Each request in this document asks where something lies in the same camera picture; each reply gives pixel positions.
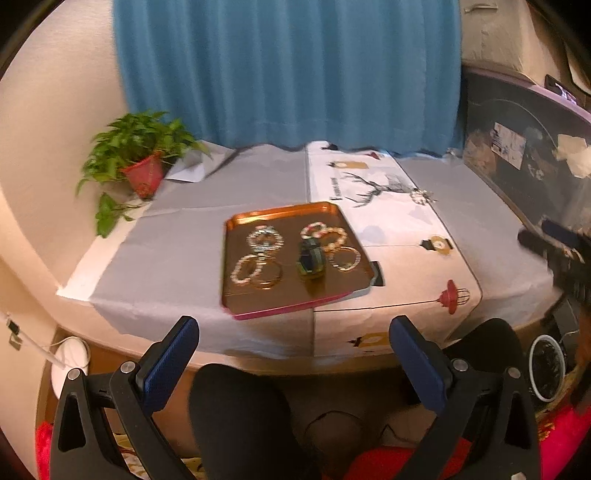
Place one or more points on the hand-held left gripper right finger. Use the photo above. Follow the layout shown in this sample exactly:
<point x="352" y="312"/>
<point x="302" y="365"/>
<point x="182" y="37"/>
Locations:
<point x="418" y="364"/>

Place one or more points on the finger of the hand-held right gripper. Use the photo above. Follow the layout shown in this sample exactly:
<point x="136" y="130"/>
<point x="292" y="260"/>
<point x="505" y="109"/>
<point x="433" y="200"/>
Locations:
<point x="563" y="232"/>
<point x="535" y="242"/>

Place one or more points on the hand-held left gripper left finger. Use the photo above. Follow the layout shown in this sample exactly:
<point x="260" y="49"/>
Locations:
<point x="171" y="364"/>

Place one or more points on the orange metal tray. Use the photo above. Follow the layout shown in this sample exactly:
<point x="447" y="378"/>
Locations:
<point x="286" y="295"/>

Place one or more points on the gold bangle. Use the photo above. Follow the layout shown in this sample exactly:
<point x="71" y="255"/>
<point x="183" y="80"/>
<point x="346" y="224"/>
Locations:
<point x="278" y="275"/>

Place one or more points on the white printed table runner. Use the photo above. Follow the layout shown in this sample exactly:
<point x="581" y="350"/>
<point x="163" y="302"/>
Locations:
<point x="397" y="286"/>

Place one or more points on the person's left leg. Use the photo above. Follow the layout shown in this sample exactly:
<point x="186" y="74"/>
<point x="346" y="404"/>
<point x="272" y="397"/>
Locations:
<point x="240" y="415"/>

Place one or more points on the black bowl with white rim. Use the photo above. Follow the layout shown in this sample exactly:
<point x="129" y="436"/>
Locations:
<point x="547" y="369"/>

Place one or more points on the white round device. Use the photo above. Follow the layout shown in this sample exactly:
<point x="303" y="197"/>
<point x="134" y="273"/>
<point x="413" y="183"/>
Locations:
<point x="69" y="364"/>

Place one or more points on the dark glossy headboard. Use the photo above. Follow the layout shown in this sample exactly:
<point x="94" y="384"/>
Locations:
<point x="508" y="138"/>

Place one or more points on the grey tablecloth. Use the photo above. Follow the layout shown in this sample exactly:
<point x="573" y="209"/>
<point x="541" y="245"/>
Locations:
<point x="175" y="230"/>

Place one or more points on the red patterned cloth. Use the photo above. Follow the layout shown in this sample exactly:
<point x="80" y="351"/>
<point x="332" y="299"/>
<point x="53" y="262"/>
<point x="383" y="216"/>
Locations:
<point x="43" y="452"/>

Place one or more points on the red blanket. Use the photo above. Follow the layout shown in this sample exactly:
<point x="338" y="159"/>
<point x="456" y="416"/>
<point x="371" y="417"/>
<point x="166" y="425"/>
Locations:
<point x="558" y="443"/>

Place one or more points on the red flower pot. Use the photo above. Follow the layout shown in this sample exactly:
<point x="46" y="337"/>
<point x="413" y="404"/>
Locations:
<point x="144" y="177"/>

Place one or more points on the beige cloth cover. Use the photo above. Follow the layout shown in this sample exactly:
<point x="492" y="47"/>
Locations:
<point x="498" y="32"/>

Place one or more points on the green potted plant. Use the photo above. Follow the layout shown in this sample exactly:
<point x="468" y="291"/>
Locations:
<point x="134" y="134"/>

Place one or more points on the blue curtain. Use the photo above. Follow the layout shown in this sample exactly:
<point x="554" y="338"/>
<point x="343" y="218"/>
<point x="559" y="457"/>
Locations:
<point x="286" y="69"/>

